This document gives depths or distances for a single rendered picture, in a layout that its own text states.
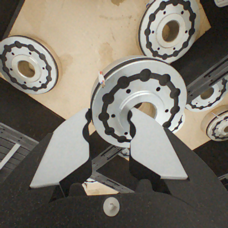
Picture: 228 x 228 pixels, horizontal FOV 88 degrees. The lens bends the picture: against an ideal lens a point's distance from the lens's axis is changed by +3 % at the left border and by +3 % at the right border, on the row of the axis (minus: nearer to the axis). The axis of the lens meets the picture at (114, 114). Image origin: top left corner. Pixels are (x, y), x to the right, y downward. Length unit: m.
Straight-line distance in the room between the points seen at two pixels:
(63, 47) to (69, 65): 0.03
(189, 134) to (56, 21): 0.44
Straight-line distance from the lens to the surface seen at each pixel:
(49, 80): 0.28
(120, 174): 0.38
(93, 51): 0.27
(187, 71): 0.25
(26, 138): 0.27
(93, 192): 0.62
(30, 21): 0.30
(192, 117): 0.41
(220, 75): 0.25
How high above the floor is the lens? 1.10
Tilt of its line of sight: 59 degrees down
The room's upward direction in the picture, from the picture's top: 174 degrees clockwise
